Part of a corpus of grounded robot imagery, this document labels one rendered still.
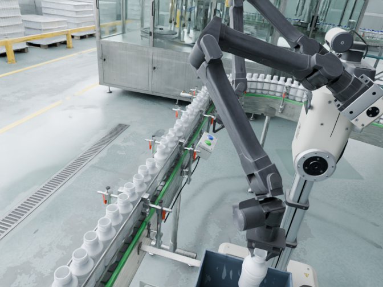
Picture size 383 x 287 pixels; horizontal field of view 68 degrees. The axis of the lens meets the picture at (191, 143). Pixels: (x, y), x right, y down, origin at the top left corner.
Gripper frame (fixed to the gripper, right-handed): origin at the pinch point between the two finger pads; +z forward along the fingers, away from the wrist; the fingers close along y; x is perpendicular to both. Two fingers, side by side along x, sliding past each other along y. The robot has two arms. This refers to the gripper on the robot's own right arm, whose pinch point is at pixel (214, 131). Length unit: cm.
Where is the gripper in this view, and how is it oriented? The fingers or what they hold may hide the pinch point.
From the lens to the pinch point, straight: 137.5
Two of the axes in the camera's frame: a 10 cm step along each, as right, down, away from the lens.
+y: -2.6, 4.5, -8.6
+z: -4.2, 7.5, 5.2
